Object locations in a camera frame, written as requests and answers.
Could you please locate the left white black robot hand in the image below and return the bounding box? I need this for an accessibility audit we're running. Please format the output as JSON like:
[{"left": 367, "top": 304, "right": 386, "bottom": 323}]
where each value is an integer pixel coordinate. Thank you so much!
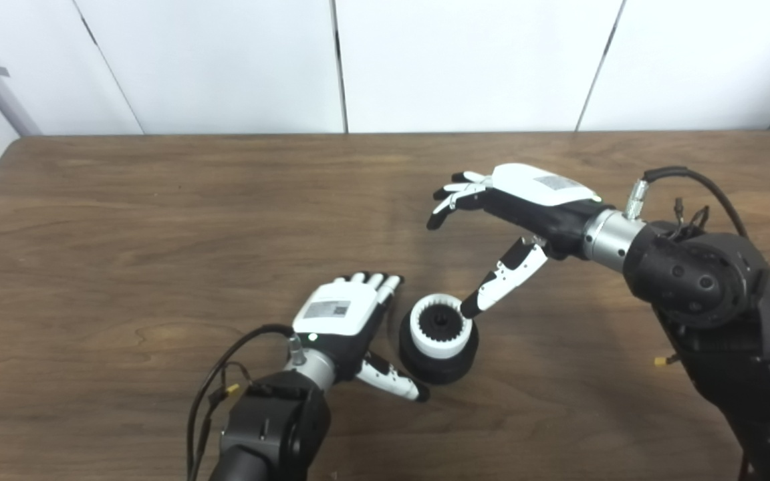
[{"left": 291, "top": 272, "right": 430, "bottom": 403}]

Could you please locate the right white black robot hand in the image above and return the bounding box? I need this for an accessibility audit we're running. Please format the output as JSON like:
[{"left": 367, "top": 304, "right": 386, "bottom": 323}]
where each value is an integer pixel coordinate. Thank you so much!
[{"left": 426, "top": 163, "right": 603, "bottom": 319}]

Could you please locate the white toothed ring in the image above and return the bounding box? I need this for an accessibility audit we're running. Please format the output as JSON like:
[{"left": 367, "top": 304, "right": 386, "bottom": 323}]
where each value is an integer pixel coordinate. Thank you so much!
[{"left": 410, "top": 294, "right": 473, "bottom": 361}]

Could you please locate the round black stepped part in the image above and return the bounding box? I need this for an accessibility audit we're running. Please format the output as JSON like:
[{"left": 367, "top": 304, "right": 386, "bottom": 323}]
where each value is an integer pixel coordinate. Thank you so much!
[{"left": 398, "top": 304, "right": 480, "bottom": 385}]

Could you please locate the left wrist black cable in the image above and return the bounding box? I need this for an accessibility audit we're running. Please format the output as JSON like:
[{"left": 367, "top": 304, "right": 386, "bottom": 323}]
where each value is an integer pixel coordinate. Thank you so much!
[{"left": 186, "top": 324, "right": 307, "bottom": 481}]

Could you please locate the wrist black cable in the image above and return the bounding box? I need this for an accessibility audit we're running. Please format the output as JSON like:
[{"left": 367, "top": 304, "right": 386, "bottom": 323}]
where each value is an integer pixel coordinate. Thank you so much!
[
  {"left": 186, "top": 324, "right": 307, "bottom": 481},
  {"left": 626, "top": 166, "right": 751, "bottom": 241}
]

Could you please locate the left arm thin wire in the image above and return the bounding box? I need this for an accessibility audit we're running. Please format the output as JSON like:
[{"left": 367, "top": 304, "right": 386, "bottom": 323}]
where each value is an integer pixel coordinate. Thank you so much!
[{"left": 206, "top": 363, "right": 253, "bottom": 405}]

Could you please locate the arm thin wire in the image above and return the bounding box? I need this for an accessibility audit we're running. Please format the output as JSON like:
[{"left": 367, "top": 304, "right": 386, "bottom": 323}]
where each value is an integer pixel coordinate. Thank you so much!
[
  {"left": 206, "top": 363, "right": 253, "bottom": 405},
  {"left": 671, "top": 196, "right": 711, "bottom": 233}
]

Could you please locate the right arm thin wire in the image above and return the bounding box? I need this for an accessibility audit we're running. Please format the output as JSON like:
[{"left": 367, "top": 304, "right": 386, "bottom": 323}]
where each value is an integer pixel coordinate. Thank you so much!
[{"left": 671, "top": 196, "right": 711, "bottom": 233}]

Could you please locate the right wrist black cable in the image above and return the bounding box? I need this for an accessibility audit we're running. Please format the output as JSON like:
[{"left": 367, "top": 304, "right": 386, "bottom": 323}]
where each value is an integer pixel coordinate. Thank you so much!
[{"left": 626, "top": 166, "right": 751, "bottom": 241}]

